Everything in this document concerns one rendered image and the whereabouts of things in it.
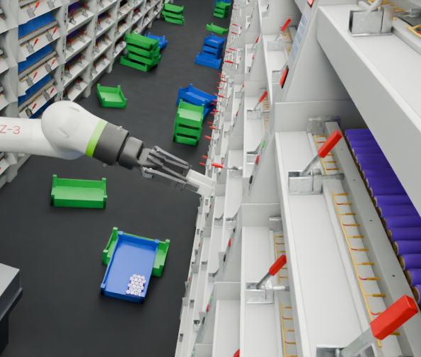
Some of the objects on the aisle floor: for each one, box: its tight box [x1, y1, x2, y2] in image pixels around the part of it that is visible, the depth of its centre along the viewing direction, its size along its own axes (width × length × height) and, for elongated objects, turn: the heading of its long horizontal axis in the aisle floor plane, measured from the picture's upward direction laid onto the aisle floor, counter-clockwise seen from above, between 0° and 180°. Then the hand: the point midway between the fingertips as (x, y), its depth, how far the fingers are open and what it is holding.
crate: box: [50, 175, 107, 208], centre depth 253 cm, size 30×20×8 cm
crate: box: [100, 231, 159, 304], centre depth 206 cm, size 30×20×8 cm
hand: (199, 183), depth 108 cm, fingers open, 3 cm apart
